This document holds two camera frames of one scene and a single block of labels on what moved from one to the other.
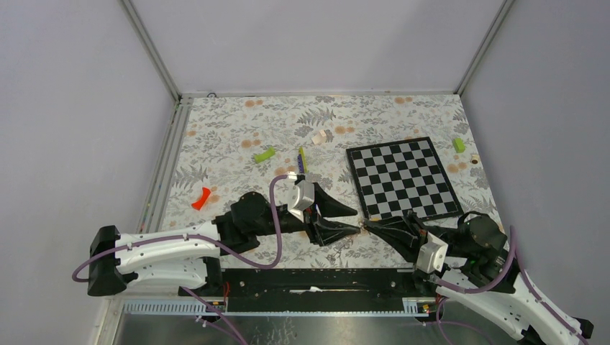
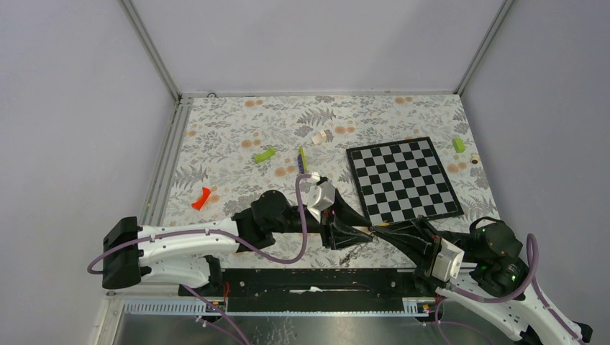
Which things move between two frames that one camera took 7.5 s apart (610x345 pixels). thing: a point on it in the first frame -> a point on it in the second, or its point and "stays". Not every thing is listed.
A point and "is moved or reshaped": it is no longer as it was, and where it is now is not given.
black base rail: [310, 290] stays
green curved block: [267, 154] stays
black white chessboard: [394, 178] stays
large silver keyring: [345, 244] is moved or reshaped
